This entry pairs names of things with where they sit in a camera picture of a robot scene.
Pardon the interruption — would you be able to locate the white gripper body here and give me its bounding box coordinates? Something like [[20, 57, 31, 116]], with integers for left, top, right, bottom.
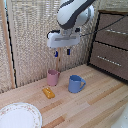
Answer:
[[46, 28, 82, 50]]

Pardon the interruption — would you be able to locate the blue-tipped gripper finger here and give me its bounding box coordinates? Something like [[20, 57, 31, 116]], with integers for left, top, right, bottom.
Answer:
[[66, 47, 72, 56], [54, 48, 59, 58]]

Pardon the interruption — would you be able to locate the golden toast slice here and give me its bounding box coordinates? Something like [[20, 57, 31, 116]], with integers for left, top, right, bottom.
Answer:
[[41, 86, 56, 100]]

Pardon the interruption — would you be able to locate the pink mug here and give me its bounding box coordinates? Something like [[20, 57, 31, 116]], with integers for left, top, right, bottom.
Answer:
[[46, 69, 61, 87]]

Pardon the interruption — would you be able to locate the woven bamboo screen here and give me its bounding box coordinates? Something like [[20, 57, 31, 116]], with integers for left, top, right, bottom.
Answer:
[[0, 0, 128, 94]]

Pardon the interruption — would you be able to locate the blue mug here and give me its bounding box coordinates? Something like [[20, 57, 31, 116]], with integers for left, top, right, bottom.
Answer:
[[67, 74, 87, 94]]

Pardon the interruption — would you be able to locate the dark brown drawer cabinet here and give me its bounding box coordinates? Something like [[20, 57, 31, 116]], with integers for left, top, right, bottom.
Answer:
[[87, 9, 128, 84]]

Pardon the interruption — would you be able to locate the white floral-rimmed plate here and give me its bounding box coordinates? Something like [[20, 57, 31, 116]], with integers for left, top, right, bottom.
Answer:
[[0, 102, 43, 128]]

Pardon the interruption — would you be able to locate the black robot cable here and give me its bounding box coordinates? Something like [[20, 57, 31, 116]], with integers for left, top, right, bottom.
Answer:
[[46, 14, 128, 40]]

